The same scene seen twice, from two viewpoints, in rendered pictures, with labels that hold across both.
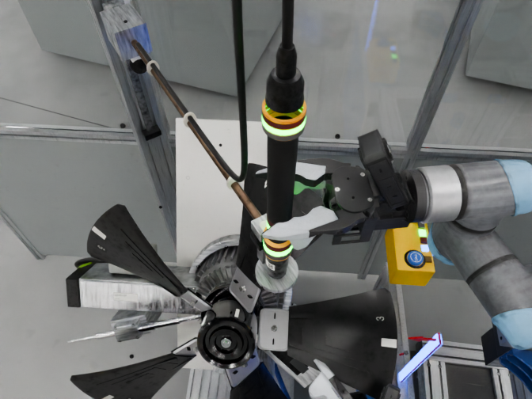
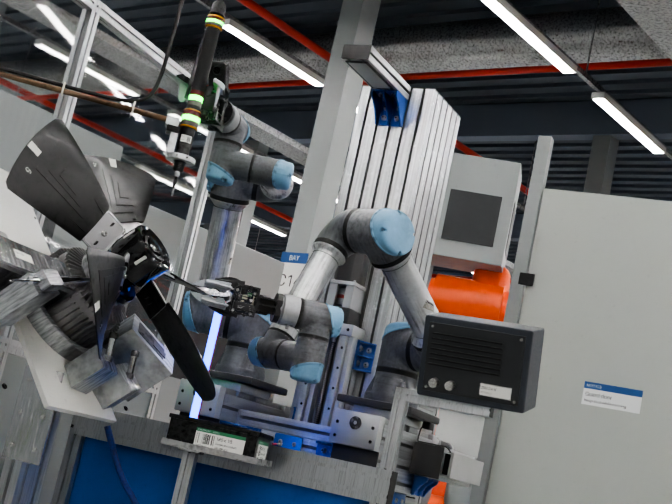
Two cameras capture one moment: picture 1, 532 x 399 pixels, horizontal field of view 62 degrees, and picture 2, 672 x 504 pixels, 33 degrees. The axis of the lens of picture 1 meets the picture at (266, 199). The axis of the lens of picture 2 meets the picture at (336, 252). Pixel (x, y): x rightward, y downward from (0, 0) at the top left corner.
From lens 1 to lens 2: 2.82 m
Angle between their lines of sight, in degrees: 87
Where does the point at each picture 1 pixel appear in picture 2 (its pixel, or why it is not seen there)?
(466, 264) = (245, 159)
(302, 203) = (130, 170)
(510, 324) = (281, 166)
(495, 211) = (244, 126)
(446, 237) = (227, 154)
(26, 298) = not seen: outside the picture
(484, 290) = (261, 162)
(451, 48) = not seen: hidden behind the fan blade
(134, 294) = (28, 256)
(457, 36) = not seen: hidden behind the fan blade
